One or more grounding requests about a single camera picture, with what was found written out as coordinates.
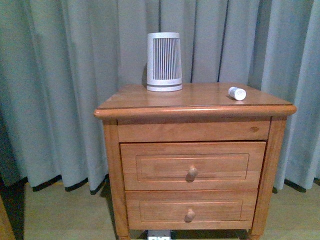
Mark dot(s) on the wooden drawer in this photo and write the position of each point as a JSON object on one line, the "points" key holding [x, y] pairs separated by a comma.
{"points": [[207, 206], [192, 165]]}

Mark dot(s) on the white medicine bottle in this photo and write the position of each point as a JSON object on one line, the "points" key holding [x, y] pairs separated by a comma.
{"points": [[237, 93]]}

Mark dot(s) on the wooden nightstand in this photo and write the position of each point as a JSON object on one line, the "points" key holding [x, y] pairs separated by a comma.
{"points": [[199, 112]]}

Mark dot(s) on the grey curtain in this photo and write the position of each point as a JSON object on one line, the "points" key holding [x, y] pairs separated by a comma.
{"points": [[60, 59]]}

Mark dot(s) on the wooden furniture leg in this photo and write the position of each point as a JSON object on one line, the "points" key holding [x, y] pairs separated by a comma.
{"points": [[6, 231]]}

